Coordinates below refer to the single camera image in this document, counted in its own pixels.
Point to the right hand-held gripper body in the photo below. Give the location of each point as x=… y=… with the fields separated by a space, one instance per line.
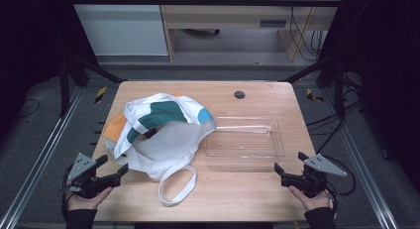
x=312 y=182

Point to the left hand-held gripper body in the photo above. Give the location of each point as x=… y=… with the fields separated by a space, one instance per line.
x=86 y=184

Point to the clear plastic tray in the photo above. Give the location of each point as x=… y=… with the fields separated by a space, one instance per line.
x=251 y=146

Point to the white colour-patched tote bag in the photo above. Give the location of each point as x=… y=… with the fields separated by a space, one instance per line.
x=165 y=143

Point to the person's left hand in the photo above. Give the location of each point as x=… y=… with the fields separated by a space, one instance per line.
x=84 y=203

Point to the person's right hand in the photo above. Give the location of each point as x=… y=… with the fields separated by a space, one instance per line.
x=317 y=203

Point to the yellow black striped tape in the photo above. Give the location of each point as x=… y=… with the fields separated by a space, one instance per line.
x=101 y=94
x=311 y=95

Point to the black table grommet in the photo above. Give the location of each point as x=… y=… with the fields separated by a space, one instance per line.
x=239 y=94

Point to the white cabinet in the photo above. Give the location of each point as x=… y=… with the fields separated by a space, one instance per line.
x=122 y=30

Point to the light wooden desk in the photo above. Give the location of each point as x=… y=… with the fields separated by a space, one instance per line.
x=231 y=16

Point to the aluminium floor rail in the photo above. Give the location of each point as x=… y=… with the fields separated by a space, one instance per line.
x=360 y=163
x=43 y=149

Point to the black frame strut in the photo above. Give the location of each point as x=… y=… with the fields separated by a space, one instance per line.
x=64 y=87
x=339 y=90

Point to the black horizontal frame bar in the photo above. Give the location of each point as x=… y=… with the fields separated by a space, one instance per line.
x=198 y=1

